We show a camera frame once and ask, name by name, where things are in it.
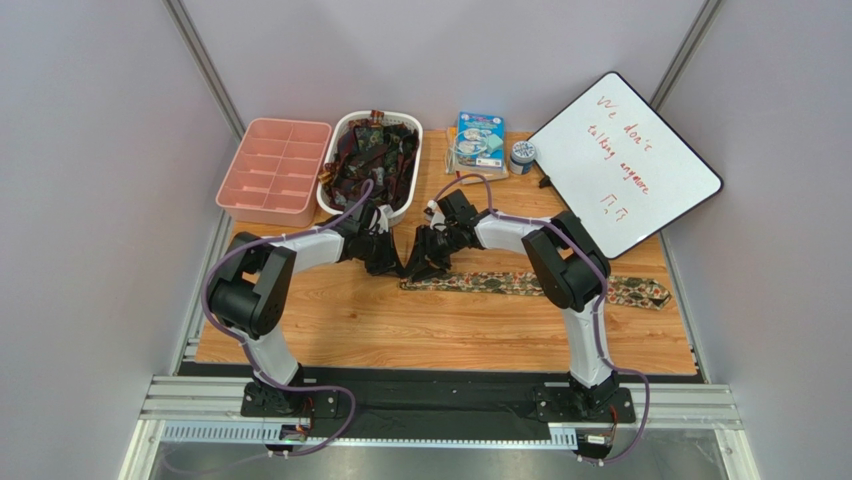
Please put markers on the patterned paisley necktie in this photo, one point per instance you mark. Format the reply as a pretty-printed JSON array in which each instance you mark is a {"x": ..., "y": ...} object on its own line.
[{"x": 637, "y": 292}]

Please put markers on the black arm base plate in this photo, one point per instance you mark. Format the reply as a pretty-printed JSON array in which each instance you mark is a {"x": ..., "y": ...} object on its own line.
[{"x": 406, "y": 404}]

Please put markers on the white perforated basket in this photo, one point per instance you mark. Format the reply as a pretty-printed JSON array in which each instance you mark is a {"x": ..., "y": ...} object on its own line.
[{"x": 385, "y": 118}]

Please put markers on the pink divided tray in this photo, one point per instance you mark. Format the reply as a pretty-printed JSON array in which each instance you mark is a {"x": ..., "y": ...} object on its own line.
[{"x": 273, "y": 176}]

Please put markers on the aluminium rail frame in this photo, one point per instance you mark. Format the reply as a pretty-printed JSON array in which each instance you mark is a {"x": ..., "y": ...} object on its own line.
[{"x": 211, "y": 421}]

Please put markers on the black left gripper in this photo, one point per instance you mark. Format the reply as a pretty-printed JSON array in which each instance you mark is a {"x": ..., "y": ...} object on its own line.
[{"x": 381, "y": 252}]

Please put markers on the white dry-erase board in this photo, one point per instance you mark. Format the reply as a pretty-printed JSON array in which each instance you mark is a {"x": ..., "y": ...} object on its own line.
[{"x": 620, "y": 167}]

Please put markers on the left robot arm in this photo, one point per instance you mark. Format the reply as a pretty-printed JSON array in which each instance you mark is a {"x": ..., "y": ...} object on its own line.
[{"x": 247, "y": 291}]

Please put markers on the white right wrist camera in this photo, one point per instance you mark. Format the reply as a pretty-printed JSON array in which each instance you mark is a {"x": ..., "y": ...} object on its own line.
[{"x": 434, "y": 216}]

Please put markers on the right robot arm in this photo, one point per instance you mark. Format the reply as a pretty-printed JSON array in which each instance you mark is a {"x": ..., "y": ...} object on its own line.
[{"x": 567, "y": 263}]

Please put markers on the pile of dark ties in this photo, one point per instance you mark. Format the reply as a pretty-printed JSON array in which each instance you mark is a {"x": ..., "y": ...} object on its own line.
[{"x": 385, "y": 154}]

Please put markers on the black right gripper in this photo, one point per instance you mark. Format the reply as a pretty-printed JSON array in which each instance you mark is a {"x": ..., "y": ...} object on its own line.
[{"x": 430, "y": 247}]

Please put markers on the blue packaged book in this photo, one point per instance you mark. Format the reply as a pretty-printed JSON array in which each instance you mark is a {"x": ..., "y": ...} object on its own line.
[{"x": 478, "y": 144}]

